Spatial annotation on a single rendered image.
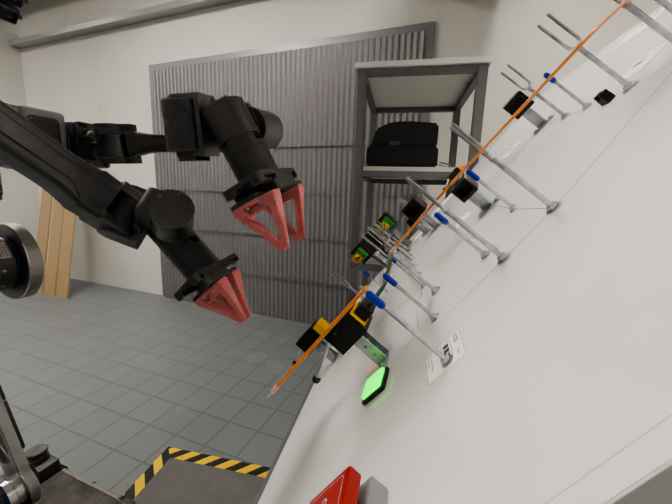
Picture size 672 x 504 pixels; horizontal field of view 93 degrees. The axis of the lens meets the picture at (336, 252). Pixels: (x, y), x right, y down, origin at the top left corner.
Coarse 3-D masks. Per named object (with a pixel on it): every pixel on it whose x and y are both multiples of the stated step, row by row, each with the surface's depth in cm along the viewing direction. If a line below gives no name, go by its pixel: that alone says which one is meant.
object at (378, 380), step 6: (378, 372) 40; (384, 372) 40; (372, 378) 41; (378, 378) 39; (384, 378) 39; (366, 384) 41; (372, 384) 39; (378, 384) 38; (384, 384) 38; (366, 390) 39; (372, 390) 38; (378, 390) 38; (366, 396) 39; (372, 396) 38; (366, 402) 39
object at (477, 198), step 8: (456, 184) 57; (464, 184) 57; (472, 184) 55; (456, 192) 57; (464, 192) 57; (472, 192) 55; (480, 192) 57; (464, 200) 56; (472, 200) 57; (480, 200) 58; (488, 200) 56; (496, 200) 55; (480, 208) 57; (488, 208) 56; (480, 216) 57
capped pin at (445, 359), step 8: (360, 288) 30; (368, 296) 30; (376, 296) 30; (376, 304) 30; (384, 304) 30; (392, 312) 30; (400, 320) 30; (408, 328) 29; (416, 336) 29; (424, 344) 29; (440, 352) 29; (440, 360) 30; (448, 360) 29
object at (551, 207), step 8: (456, 128) 34; (464, 136) 35; (472, 144) 35; (480, 144) 33; (488, 152) 33; (496, 160) 34; (504, 168) 34; (512, 176) 34; (520, 184) 34; (528, 184) 34; (536, 192) 34; (544, 200) 34; (552, 208) 33
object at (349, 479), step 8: (344, 472) 23; (352, 472) 23; (336, 480) 23; (344, 480) 22; (352, 480) 22; (360, 480) 23; (328, 488) 23; (336, 488) 22; (344, 488) 21; (352, 488) 22; (320, 496) 23; (328, 496) 22; (336, 496) 21; (344, 496) 21; (352, 496) 21
